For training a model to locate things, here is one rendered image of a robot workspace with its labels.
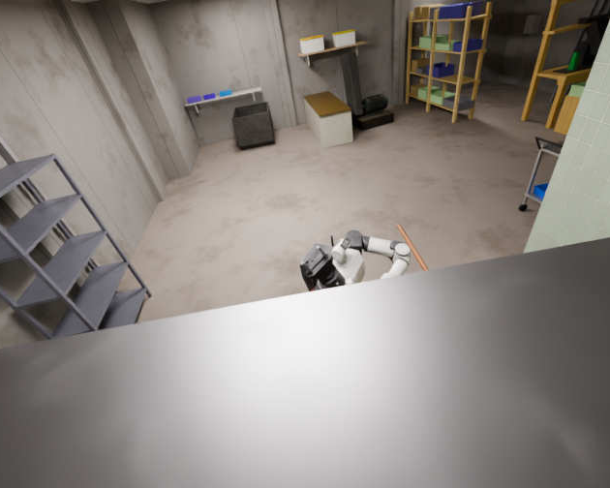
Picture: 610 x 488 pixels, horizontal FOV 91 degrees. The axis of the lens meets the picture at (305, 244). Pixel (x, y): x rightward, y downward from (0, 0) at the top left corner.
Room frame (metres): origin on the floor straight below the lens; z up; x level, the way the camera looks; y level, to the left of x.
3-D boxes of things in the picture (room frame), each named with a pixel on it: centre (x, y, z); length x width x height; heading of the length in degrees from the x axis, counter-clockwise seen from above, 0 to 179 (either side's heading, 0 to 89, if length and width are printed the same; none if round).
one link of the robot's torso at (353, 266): (1.23, -0.13, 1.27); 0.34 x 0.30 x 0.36; 145
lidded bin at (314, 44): (8.49, -1.10, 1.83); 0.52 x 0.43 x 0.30; 93
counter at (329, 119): (7.64, -1.13, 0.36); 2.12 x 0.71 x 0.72; 3
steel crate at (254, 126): (8.02, 0.66, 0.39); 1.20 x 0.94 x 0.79; 3
